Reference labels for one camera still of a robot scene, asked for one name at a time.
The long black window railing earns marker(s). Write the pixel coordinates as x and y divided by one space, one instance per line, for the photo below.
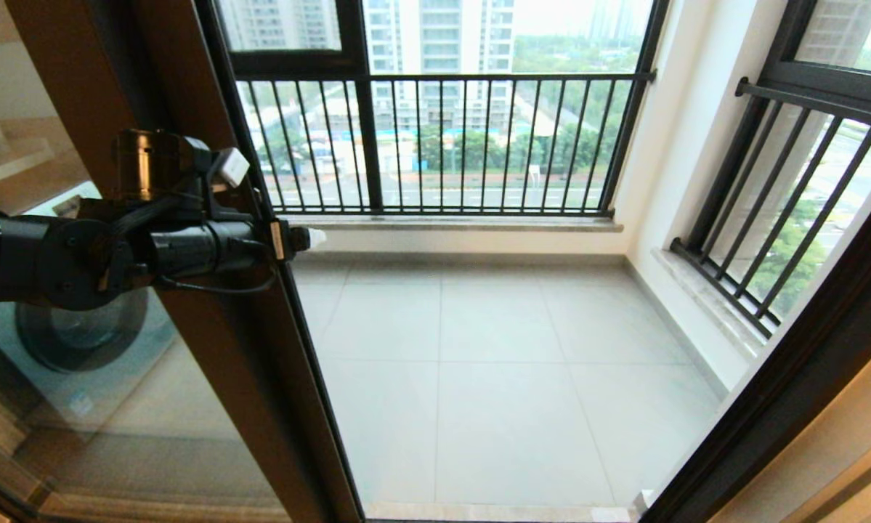
479 211

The brown sliding door with lock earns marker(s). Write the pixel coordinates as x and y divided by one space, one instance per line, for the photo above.
290 378

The short black window railing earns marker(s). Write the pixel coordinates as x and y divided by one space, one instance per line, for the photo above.
769 221

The brown glass door without lock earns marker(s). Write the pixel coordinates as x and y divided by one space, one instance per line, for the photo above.
188 378

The silver front-load washing machine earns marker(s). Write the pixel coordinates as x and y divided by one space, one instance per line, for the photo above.
79 392

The long grey stone window sill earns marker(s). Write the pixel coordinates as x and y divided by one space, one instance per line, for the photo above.
479 225

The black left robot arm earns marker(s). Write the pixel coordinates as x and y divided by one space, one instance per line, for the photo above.
43 254

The narrow dark window frame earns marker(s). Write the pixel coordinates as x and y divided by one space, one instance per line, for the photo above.
827 87

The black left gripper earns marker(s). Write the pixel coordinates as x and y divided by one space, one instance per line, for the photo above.
217 247

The short grey stone window sill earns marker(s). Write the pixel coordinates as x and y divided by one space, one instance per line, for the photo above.
704 301

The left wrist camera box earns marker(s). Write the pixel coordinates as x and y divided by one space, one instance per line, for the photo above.
232 167

